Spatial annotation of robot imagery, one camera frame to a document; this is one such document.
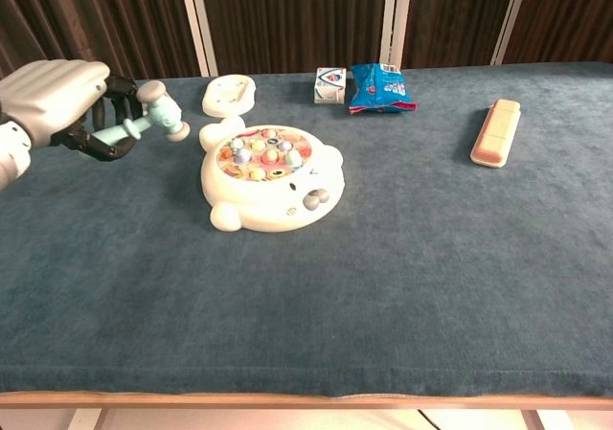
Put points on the white whack-a-mole toy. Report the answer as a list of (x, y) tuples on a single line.
[(268, 195)]

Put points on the dark brown curtain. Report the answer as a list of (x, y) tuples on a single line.
[(297, 18)]

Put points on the blue table cloth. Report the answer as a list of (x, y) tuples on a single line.
[(335, 305)]

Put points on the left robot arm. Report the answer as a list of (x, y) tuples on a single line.
[(12, 159)]

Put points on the light blue toy hammer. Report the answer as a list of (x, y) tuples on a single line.
[(163, 114)]

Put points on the left black-fingered robot hand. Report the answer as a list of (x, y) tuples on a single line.
[(52, 95)]

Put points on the blue snack bag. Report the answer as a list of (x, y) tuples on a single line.
[(380, 90)]

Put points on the small white blue carton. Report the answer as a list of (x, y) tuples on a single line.
[(329, 86)]

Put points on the white oval plastic tray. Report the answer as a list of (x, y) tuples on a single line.
[(227, 96)]

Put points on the white frame post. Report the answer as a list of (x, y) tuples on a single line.
[(511, 18), (198, 23), (397, 18)]

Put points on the beige long rectangular case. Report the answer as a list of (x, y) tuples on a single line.
[(495, 133)]

